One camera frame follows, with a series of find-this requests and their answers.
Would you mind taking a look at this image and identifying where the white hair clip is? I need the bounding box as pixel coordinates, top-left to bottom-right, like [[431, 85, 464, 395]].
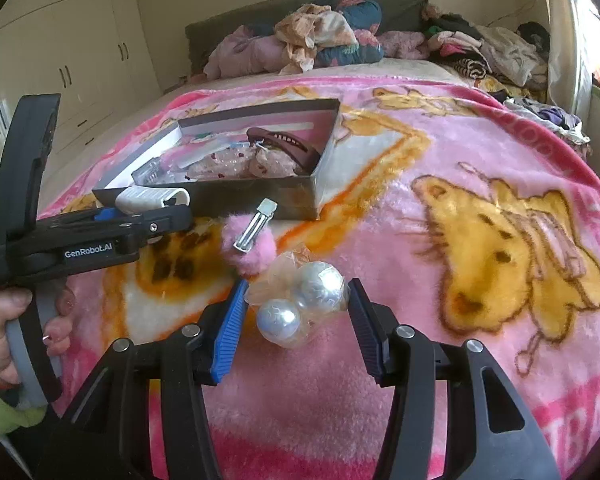
[[114, 185, 190, 214]]

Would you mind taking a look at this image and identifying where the pink pompom hair clip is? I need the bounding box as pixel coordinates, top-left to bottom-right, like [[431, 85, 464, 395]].
[[221, 198, 277, 276]]

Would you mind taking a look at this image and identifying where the pearl bead hair tie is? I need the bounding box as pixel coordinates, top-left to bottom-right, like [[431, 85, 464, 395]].
[[243, 251, 348, 350]]

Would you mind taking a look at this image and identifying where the dark red hair claw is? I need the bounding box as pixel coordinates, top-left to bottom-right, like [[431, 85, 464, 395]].
[[246, 127, 321, 174]]

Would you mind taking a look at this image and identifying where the green sleeve forearm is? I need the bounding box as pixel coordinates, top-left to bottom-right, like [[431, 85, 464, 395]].
[[0, 380, 46, 436]]

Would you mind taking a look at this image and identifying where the open cardboard jewelry box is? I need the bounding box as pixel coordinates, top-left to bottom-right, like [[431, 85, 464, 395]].
[[93, 99, 340, 220]]

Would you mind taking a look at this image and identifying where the person's left hand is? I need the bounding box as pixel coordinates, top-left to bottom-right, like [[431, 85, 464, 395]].
[[0, 285, 77, 388]]

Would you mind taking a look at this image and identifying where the clear plastic bag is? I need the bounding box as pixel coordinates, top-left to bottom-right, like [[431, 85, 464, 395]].
[[131, 141, 230, 185]]

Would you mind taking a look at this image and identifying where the bed with beige cover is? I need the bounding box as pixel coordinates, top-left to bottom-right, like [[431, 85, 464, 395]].
[[29, 56, 481, 201]]

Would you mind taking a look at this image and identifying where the pink lace scrunchie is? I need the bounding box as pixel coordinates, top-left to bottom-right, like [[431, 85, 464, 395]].
[[186, 146, 304, 181]]

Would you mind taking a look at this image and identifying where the pink cartoon fleece blanket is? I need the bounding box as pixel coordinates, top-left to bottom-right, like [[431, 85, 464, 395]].
[[46, 76, 600, 479]]

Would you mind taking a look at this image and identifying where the pink lilac garment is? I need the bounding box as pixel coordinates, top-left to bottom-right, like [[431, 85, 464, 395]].
[[202, 25, 302, 80]]

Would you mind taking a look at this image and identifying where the cream built-in wardrobe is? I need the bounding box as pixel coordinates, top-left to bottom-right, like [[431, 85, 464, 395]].
[[0, 0, 161, 171]]

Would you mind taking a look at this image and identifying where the orange floral cloth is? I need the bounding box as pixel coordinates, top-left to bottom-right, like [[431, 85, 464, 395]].
[[274, 3, 358, 73]]

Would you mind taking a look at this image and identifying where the pile of clothes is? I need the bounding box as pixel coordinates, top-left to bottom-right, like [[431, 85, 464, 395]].
[[422, 4, 590, 150]]

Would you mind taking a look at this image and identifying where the dark green headboard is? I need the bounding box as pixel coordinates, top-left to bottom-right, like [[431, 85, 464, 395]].
[[185, 0, 429, 76]]

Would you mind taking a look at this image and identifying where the cream window curtain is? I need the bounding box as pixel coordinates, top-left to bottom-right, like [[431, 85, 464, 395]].
[[545, 0, 600, 122]]

